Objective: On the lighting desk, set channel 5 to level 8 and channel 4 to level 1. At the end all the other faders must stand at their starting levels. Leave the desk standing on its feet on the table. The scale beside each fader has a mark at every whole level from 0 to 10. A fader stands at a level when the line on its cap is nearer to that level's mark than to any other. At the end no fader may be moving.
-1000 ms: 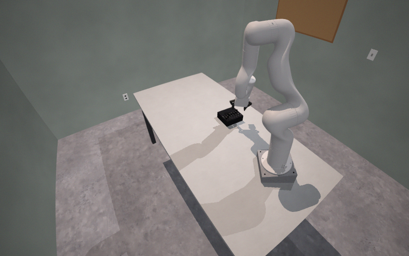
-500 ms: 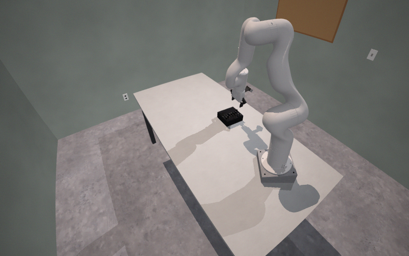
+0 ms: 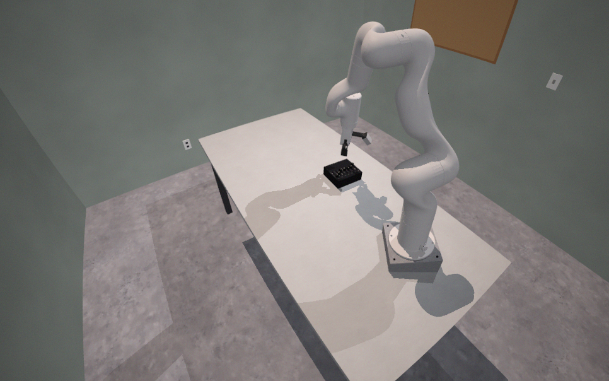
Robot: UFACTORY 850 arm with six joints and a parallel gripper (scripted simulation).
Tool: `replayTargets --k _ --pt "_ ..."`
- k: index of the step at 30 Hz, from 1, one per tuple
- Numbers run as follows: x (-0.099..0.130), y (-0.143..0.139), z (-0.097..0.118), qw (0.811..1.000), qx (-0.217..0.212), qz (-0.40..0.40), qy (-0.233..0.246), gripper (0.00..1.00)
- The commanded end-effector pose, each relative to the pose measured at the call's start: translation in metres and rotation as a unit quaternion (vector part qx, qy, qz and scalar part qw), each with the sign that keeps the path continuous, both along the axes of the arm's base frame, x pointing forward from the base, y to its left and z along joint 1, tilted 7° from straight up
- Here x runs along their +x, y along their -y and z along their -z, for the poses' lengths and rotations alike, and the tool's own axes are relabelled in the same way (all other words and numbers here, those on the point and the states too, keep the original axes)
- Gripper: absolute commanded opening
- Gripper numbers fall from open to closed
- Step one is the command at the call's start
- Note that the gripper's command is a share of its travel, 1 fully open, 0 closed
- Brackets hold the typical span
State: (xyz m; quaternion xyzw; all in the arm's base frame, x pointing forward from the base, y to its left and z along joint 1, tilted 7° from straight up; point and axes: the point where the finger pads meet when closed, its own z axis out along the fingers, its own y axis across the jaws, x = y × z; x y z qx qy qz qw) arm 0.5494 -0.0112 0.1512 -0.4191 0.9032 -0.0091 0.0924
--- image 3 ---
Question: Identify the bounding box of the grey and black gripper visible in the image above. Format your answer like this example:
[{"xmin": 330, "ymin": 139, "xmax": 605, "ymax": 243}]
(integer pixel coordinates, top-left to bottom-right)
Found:
[{"xmin": 340, "ymin": 126, "xmax": 355, "ymax": 156}]

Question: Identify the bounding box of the black lighting desk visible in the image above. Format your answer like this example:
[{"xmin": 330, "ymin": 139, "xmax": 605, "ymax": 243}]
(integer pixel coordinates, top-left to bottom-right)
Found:
[{"xmin": 323, "ymin": 159, "xmax": 363, "ymax": 189}]

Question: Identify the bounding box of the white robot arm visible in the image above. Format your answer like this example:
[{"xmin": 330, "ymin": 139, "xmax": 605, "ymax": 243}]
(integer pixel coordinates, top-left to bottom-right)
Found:
[{"xmin": 325, "ymin": 21, "xmax": 459, "ymax": 260}]

